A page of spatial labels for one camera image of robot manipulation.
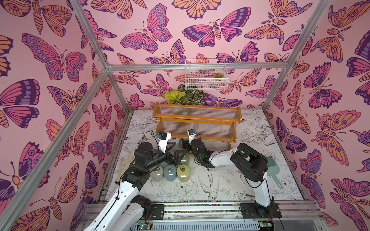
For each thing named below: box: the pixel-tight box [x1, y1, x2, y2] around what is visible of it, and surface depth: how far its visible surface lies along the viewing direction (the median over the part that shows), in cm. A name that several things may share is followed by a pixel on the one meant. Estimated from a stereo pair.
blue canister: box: [163, 164, 178, 182], surface depth 81 cm
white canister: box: [149, 166, 164, 182], surface depth 81 cm
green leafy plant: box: [161, 84, 206, 106], surface depth 99 cm
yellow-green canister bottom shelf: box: [176, 163, 191, 183], surface depth 81 cm
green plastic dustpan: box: [265, 155, 284, 190], surface depth 91 cm
